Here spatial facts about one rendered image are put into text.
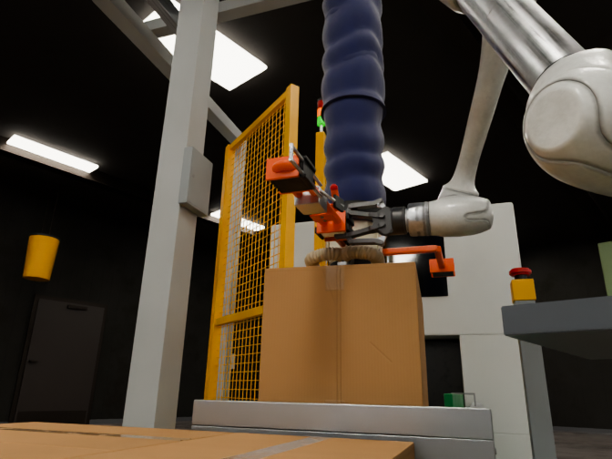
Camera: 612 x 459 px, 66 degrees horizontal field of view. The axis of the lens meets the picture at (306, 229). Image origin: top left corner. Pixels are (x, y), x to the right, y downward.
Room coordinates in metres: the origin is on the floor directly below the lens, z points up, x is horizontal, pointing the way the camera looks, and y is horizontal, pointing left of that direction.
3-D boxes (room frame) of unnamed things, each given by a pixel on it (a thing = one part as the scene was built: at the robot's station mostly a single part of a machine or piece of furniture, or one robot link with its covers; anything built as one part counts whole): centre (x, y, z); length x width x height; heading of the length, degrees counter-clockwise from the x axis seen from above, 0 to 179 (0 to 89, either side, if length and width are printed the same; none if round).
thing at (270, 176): (0.93, 0.04, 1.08); 0.08 x 0.07 x 0.05; 161
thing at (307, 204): (1.05, -0.01, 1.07); 0.07 x 0.07 x 0.04; 71
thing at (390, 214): (1.19, -0.23, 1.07); 0.09 x 0.07 x 0.08; 71
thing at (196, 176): (2.16, 0.56, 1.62); 0.20 x 0.05 x 0.30; 161
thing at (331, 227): (1.25, -0.08, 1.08); 0.10 x 0.08 x 0.06; 71
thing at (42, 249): (7.68, 4.46, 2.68); 0.48 x 0.46 x 0.73; 139
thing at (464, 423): (1.16, -0.06, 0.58); 0.70 x 0.03 x 0.06; 71
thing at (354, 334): (1.48, -0.16, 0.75); 0.60 x 0.40 x 0.40; 165
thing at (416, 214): (1.17, -0.30, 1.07); 0.09 x 0.06 x 0.09; 161
